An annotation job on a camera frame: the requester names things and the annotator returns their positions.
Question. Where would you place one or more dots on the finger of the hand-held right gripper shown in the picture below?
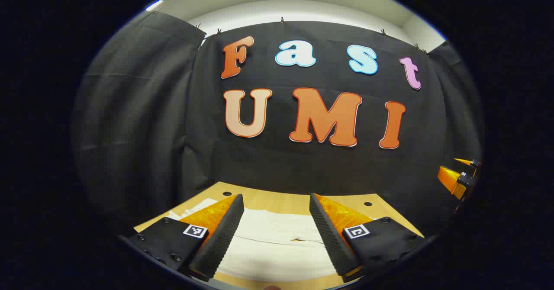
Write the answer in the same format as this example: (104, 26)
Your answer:
(452, 179)
(472, 164)

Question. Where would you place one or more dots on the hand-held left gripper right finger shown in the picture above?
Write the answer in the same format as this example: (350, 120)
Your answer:
(331, 238)

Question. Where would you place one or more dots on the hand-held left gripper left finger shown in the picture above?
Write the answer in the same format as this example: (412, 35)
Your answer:
(218, 238)

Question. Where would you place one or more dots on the white jeans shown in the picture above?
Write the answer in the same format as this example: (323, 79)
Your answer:
(277, 246)

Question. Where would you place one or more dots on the black backdrop cloth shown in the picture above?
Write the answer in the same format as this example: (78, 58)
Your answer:
(303, 169)

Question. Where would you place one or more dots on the ceiling light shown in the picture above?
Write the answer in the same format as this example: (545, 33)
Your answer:
(154, 5)

